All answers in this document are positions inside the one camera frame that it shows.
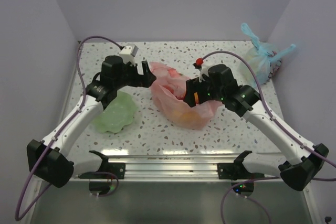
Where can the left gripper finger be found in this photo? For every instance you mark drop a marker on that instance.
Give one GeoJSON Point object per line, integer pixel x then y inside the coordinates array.
{"type": "Point", "coordinates": [146, 72]}
{"type": "Point", "coordinates": [144, 80]}

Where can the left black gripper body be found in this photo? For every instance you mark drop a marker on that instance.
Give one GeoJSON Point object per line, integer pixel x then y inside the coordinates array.
{"type": "Point", "coordinates": [129, 72]}

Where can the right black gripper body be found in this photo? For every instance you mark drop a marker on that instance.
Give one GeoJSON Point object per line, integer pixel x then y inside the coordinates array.
{"type": "Point", "coordinates": [217, 93]}

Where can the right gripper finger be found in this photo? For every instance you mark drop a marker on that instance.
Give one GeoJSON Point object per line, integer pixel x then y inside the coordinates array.
{"type": "Point", "coordinates": [194, 97]}
{"type": "Point", "coordinates": [193, 86]}

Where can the pink plastic bag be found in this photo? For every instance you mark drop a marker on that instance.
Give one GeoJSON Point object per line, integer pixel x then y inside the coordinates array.
{"type": "Point", "coordinates": [167, 103]}

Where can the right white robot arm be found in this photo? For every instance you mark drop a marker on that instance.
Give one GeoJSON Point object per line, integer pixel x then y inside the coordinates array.
{"type": "Point", "coordinates": [300, 160]}

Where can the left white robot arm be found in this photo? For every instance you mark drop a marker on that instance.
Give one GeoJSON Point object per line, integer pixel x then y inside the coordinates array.
{"type": "Point", "coordinates": [47, 159]}

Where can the orange fruit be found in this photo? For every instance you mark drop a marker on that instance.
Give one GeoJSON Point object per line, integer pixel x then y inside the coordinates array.
{"type": "Point", "coordinates": [189, 119]}

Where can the blue knotted plastic bag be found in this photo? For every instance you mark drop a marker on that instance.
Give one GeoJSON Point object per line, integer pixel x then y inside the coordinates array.
{"type": "Point", "coordinates": [263, 60]}

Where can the green plastic plate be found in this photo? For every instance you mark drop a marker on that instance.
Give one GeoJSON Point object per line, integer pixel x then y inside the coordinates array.
{"type": "Point", "coordinates": [119, 113]}

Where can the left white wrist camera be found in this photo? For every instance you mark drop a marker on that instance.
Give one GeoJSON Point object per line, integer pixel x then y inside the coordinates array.
{"type": "Point", "coordinates": [128, 54]}

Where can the aluminium mounting rail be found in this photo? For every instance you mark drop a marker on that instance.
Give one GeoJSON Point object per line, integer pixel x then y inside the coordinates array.
{"type": "Point", "coordinates": [193, 167]}

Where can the right black base bracket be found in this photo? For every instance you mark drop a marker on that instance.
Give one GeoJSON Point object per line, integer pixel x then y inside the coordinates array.
{"type": "Point", "coordinates": [234, 170]}

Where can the black base bracket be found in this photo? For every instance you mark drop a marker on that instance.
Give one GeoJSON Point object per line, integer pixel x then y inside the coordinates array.
{"type": "Point", "coordinates": [110, 169]}
{"type": "Point", "coordinates": [234, 170]}

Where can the left black base bracket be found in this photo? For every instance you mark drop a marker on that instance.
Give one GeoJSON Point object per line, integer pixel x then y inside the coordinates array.
{"type": "Point", "coordinates": [110, 169]}

